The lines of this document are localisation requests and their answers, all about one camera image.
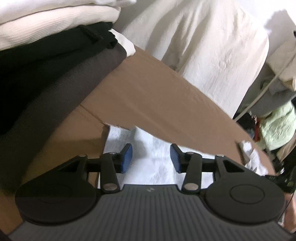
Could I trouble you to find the cream hanging garment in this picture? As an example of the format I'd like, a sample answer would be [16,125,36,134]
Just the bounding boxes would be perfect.
[267,40,296,92]

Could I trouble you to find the black folded garment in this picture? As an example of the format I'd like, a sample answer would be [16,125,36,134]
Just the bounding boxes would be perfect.
[1,22,126,193]

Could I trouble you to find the brown cardboard sheet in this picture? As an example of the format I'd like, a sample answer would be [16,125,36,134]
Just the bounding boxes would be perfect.
[0,44,278,235]

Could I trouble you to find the dark clothes pile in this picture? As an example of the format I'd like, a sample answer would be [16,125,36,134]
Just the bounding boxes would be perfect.
[236,113,255,139]

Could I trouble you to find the white hanging garment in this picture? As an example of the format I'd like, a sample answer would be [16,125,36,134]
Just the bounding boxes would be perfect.
[114,1,295,116]

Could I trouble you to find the light green cloth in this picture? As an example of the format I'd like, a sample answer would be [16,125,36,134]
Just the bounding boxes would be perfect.
[257,101,295,151]

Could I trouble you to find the white folded garment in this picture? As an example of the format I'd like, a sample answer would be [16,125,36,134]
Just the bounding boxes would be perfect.
[1,1,136,50]

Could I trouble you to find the light grey t-shirt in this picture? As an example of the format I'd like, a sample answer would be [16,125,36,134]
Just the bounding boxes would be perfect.
[103,126,268,189]

